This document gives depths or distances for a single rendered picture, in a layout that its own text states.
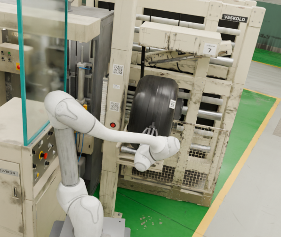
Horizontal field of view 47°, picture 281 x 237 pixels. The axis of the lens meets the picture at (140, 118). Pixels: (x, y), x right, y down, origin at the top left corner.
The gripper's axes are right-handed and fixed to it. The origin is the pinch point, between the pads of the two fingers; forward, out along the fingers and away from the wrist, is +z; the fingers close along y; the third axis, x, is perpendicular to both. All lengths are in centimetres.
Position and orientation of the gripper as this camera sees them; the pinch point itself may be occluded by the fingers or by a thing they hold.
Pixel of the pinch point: (152, 126)
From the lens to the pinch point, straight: 218.1
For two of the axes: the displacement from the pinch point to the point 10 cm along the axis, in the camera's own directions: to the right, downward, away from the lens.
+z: 2.0, -5.5, 8.1
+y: -9.8, -1.9, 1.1
